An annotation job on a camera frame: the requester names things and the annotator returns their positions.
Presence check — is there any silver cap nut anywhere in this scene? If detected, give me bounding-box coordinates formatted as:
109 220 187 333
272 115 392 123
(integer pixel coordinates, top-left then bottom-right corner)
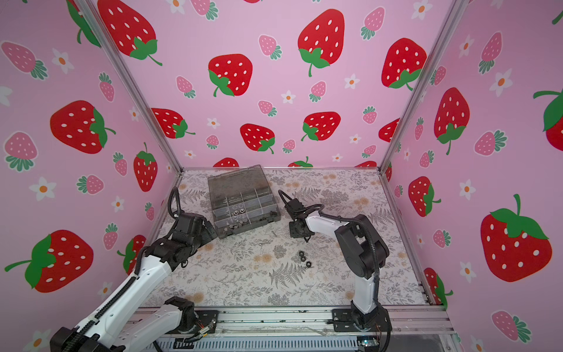
233 209 245 218

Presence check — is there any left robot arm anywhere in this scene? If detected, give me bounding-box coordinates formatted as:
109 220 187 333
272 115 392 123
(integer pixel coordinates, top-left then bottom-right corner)
50 188 217 351

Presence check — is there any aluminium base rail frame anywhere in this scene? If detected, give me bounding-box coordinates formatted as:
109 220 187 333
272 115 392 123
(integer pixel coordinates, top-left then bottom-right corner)
85 305 463 352

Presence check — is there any clear plastic organizer box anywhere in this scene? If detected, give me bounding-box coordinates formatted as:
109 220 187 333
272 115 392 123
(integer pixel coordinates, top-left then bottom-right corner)
208 165 281 239

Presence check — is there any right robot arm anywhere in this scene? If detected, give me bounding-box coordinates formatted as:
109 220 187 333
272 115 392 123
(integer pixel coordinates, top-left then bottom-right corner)
279 191 392 333

